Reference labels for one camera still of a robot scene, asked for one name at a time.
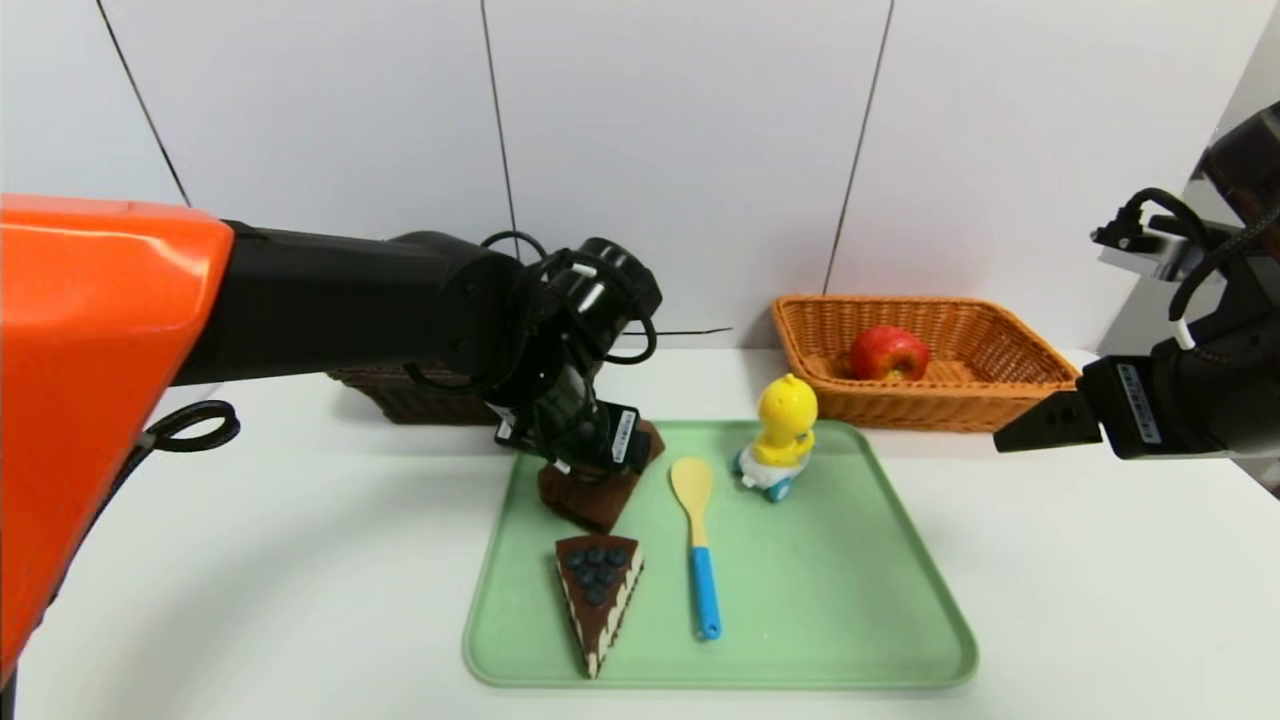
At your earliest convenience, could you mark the wooden spoon blue handle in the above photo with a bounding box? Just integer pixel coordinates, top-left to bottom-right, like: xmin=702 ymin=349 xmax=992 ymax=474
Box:
xmin=670 ymin=457 xmax=722 ymax=641

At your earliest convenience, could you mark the dark brown wicker basket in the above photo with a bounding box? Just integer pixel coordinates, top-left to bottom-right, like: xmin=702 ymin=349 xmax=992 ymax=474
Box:
xmin=328 ymin=365 xmax=501 ymax=426

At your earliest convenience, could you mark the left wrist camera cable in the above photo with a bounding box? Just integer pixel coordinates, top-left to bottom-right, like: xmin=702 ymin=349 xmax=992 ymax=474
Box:
xmin=405 ymin=230 xmax=661 ymax=396

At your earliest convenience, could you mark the brown cloth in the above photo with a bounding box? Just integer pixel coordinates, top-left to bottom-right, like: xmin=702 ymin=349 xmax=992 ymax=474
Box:
xmin=538 ymin=420 xmax=666 ymax=533

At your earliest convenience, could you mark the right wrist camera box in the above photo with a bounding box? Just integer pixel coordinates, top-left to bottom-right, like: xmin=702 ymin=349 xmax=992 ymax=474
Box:
xmin=1093 ymin=215 xmax=1236 ymax=283

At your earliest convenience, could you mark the chocolate blueberry cake slice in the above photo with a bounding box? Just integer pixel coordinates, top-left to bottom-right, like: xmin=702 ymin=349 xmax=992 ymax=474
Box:
xmin=555 ymin=535 xmax=646 ymax=679

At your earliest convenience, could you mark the red apple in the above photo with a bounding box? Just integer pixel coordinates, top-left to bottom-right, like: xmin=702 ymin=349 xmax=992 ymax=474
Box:
xmin=850 ymin=325 xmax=931 ymax=382

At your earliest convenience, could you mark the light green plastic tray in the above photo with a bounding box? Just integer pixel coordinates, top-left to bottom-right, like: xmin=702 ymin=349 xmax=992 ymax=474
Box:
xmin=462 ymin=419 xmax=979 ymax=689

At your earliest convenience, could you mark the yellow duck toy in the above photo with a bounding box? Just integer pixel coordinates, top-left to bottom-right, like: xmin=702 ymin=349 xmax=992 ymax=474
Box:
xmin=735 ymin=373 xmax=819 ymax=503

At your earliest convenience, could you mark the left arm thick cable loop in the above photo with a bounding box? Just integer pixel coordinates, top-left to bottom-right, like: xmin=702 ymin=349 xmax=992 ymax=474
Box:
xmin=140 ymin=400 xmax=241 ymax=456

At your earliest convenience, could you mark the orange wicker basket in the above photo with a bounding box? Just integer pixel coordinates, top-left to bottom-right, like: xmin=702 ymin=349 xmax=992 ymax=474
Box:
xmin=770 ymin=295 xmax=1081 ymax=433

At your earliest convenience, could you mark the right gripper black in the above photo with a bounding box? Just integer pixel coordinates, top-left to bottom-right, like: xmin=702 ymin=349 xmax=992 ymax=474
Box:
xmin=992 ymin=336 xmax=1280 ymax=461

